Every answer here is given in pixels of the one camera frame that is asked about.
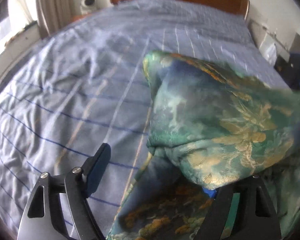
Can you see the beige curtain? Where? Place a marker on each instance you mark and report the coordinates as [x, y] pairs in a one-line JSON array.
[[53, 15]]

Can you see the light blue checked bedsheet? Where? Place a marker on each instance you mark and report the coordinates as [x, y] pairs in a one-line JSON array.
[[85, 85]]

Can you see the dark blue jacket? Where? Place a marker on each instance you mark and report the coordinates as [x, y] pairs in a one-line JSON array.
[[289, 70]]

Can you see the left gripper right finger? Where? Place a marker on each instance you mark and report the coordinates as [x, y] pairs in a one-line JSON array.
[[255, 216]]

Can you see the green patterned silk garment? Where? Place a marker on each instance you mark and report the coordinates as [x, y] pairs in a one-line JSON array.
[[211, 126]]

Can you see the white security camera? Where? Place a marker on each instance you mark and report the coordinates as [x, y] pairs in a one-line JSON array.
[[88, 6]]

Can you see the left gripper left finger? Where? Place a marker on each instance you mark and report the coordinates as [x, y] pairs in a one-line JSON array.
[[59, 201]]

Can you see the white drawer cabinet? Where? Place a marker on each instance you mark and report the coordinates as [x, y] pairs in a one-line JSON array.
[[17, 47]]

